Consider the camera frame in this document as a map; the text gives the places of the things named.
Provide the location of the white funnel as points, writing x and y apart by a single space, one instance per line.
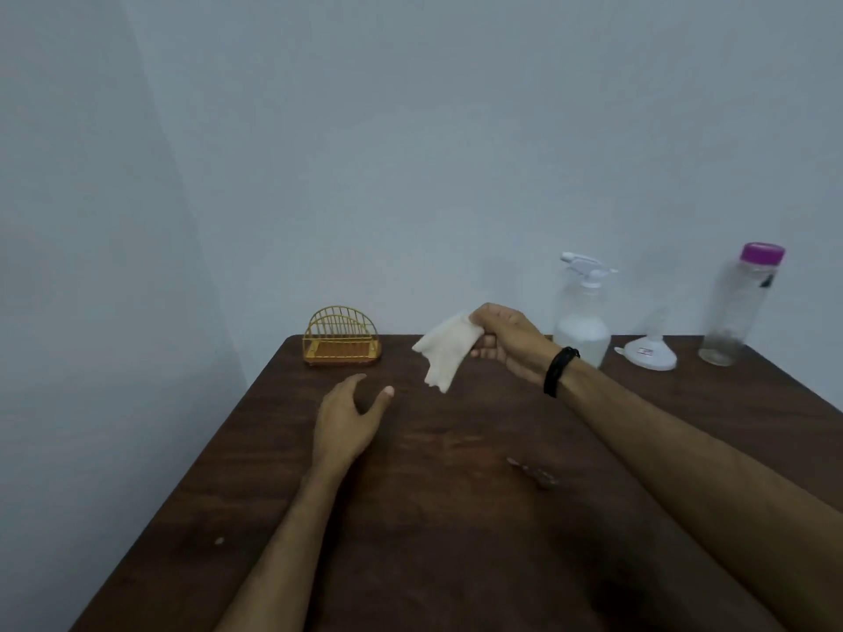
647 348

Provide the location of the person's left hand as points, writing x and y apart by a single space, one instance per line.
340 427

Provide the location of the person's left forearm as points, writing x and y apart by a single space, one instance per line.
283 552

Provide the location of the person's right hand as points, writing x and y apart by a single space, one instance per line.
514 338

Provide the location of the clear spray bottle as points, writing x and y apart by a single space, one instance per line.
583 315

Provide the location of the white cloth wipe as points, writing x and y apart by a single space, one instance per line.
448 348

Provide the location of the person's right forearm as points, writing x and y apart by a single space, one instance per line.
698 480

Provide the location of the person's left thumb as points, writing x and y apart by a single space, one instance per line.
377 404

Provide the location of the person's right thumb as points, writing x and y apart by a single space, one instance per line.
479 319

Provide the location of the clear bottle with purple cap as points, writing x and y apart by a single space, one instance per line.
741 306

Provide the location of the black wristband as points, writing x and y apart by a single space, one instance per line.
558 370

